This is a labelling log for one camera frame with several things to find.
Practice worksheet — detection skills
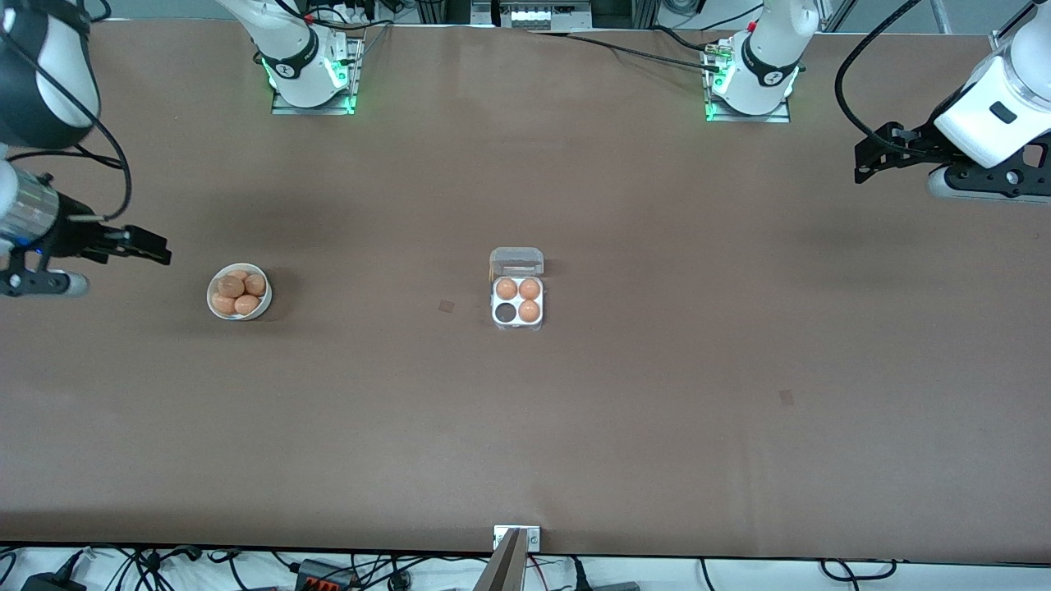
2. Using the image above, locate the clear plastic egg box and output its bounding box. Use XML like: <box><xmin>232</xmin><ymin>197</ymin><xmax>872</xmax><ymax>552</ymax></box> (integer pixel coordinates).
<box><xmin>489</xmin><ymin>247</ymin><xmax>546</xmax><ymax>332</ymax></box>

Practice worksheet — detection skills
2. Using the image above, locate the black and orange connector box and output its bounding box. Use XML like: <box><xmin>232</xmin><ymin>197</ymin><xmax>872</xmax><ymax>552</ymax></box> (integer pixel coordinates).
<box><xmin>296</xmin><ymin>560</ymin><xmax>356</xmax><ymax>591</ymax></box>

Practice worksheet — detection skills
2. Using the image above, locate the white round bowl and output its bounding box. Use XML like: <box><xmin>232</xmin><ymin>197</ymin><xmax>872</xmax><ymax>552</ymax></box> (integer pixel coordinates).
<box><xmin>206</xmin><ymin>263</ymin><xmax>273</xmax><ymax>321</ymax></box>

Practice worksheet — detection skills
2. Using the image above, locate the white power strip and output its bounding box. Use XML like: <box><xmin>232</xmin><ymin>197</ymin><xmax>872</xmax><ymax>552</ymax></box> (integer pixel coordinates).
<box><xmin>493</xmin><ymin>0</ymin><xmax>594</xmax><ymax>32</ymax></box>

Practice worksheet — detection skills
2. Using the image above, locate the brown table cover sheet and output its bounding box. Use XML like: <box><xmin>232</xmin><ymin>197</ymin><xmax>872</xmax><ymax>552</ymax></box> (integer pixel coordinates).
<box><xmin>0</xmin><ymin>18</ymin><xmax>1051</xmax><ymax>559</ymax></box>

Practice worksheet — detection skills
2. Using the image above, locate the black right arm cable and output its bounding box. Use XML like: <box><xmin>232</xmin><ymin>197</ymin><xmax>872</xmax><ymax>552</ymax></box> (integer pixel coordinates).
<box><xmin>0</xmin><ymin>4</ymin><xmax>133</xmax><ymax>222</ymax></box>

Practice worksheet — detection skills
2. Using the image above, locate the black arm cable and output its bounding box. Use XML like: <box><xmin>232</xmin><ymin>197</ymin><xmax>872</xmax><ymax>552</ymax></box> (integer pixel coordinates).
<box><xmin>0</xmin><ymin>4</ymin><xmax>133</xmax><ymax>222</ymax></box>
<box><xmin>834</xmin><ymin>0</ymin><xmax>925</xmax><ymax>153</ymax></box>

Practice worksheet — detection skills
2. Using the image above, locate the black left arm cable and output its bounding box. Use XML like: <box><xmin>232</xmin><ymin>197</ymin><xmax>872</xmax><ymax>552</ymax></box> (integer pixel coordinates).
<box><xmin>834</xmin><ymin>0</ymin><xmax>925</xmax><ymax>153</ymax></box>

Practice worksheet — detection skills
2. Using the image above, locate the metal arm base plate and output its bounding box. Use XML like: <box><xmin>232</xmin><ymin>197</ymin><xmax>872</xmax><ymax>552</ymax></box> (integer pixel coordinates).
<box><xmin>704</xmin><ymin>39</ymin><xmax>792</xmax><ymax>124</ymax></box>
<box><xmin>271</xmin><ymin>37</ymin><xmax>364</xmax><ymax>116</ymax></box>

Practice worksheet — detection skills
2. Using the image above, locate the black cable on table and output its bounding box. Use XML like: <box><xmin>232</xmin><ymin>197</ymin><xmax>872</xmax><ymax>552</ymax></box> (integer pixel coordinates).
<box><xmin>525</xmin><ymin>30</ymin><xmax>725</xmax><ymax>75</ymax></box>

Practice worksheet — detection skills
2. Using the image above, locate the grey aluminium camera pole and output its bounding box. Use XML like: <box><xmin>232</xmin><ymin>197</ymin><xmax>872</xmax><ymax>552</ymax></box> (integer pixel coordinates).
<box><xmin>475</xmin><ymin>528</ymin><xmax>526</xmax><ymax>591</ymax></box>

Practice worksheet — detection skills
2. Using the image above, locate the small metal clamp bracket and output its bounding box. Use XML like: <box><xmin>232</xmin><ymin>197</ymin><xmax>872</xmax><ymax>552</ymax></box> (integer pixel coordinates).
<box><xmin>493</xmin><ymin>525</ymin><xmax>541</xmax><ymax>552</ymax></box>

